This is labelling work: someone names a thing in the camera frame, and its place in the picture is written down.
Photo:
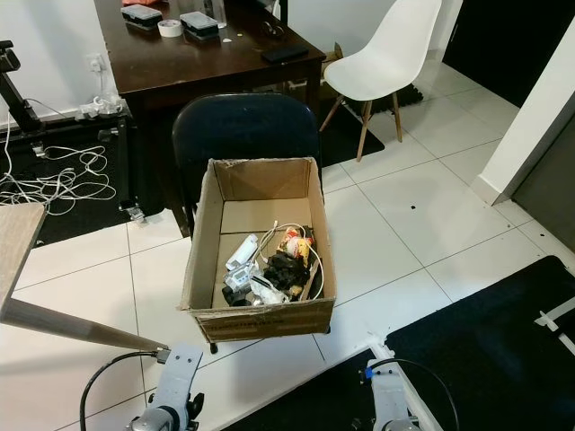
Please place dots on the brown cardboard box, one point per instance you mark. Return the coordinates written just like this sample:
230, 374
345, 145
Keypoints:
260, 323

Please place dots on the crumpled clear plastic wrap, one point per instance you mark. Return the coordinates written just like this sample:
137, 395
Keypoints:
265, 292

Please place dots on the crumpled black bag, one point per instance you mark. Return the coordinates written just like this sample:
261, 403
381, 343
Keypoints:
286, 274

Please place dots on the white tube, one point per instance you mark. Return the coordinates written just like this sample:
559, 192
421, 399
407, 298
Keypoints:
244, 253

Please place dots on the white tape strip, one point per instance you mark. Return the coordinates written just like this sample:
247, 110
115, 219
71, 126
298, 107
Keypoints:
377, 348
552, 319

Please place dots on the yellow red snack packet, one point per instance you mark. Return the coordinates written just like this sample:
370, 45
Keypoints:
296, 244

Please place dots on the black floor mat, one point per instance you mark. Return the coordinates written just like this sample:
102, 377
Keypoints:
476, 359
72, 224

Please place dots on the light wood table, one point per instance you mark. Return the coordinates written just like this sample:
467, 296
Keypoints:
18, 233

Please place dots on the dark office chair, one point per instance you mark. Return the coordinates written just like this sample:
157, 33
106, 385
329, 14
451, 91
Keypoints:
247, 126

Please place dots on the white plug adapter cluster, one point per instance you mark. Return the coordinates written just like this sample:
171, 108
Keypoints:
103, 108

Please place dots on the dark wood table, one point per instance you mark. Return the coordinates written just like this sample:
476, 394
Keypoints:
216, 72

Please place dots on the black wheeled stand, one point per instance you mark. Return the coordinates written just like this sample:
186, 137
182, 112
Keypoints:
22, 99

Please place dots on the flat black phone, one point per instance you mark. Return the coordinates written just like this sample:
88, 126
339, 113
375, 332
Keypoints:
286, 54

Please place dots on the white tape roll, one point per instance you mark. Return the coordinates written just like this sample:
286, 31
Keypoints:
161, 28

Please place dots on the black case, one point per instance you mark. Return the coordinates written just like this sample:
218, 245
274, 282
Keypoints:
199, 25
142, 16

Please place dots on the clear plastic bottle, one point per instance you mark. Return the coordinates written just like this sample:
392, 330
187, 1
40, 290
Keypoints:
216, 11

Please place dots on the white shell chair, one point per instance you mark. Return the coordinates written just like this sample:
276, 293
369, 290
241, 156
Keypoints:
386, 58

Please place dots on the red cloth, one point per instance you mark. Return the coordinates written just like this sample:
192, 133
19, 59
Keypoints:
144, 2

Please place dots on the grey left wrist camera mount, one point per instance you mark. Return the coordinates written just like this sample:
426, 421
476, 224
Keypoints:
180, 377

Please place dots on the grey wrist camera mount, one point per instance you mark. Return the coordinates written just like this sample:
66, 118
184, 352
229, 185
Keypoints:
180, 377
388, 400

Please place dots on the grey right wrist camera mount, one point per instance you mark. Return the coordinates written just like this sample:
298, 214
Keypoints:
388, 400

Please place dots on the white wall socket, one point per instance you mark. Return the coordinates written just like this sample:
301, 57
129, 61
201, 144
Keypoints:
95, 64

